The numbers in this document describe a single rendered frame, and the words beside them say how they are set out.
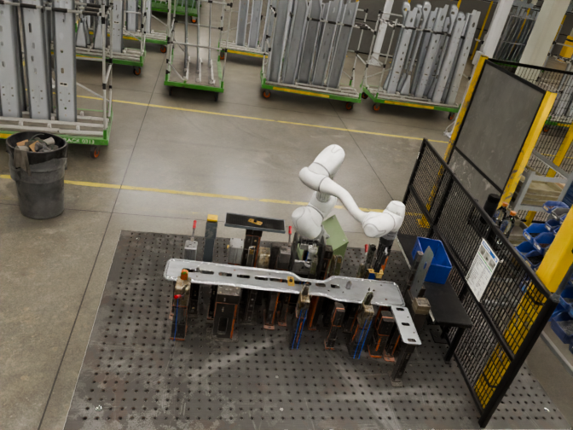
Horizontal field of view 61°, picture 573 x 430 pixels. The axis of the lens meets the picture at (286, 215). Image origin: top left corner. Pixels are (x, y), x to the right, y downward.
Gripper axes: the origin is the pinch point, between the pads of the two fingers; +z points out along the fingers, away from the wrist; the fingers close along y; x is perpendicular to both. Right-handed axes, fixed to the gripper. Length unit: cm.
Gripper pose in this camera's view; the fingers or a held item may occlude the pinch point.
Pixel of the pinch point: (377, 265)
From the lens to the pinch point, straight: 282.2
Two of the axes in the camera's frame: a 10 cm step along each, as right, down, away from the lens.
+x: 9.8, 1.2, 1.3
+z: -1.7, 8.5, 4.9
